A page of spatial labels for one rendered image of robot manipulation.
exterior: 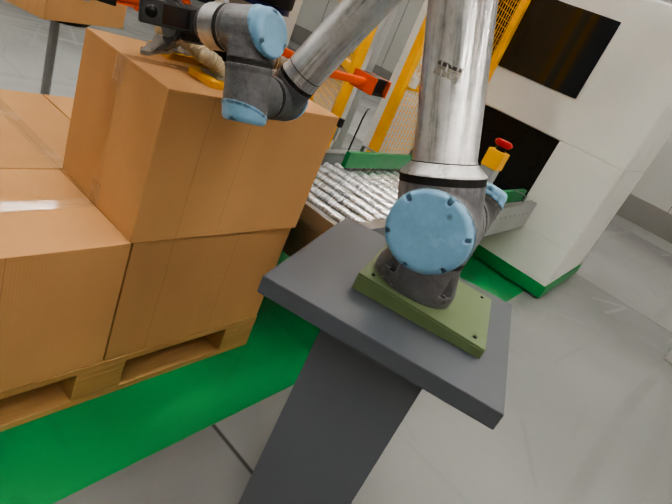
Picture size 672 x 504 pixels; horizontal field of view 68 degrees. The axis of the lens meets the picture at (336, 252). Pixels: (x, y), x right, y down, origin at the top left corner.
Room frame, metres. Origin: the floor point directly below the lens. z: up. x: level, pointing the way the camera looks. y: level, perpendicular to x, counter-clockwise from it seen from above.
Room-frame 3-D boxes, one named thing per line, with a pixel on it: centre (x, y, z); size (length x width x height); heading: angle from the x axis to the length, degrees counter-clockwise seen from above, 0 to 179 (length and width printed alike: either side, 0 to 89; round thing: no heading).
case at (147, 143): (1.42, 0.49, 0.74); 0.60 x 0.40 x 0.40; 148
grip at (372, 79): (1.57, 0.11, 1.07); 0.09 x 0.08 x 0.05; 60
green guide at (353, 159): (3.20, -0.22, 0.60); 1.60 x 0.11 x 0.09; 150
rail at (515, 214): (2.60, -0.56, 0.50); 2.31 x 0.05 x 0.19; 150
